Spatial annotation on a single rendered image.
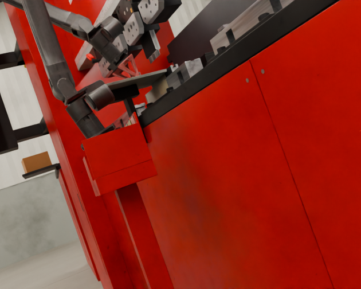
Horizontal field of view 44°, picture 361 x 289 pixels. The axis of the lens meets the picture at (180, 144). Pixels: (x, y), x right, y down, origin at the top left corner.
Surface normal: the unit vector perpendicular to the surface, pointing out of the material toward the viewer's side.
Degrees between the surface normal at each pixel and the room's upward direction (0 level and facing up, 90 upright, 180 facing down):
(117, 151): 90
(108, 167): 90
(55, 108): 90
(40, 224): 90
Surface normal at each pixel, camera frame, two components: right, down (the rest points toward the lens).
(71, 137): 0.40, -0.18
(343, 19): -0.85, 0.29
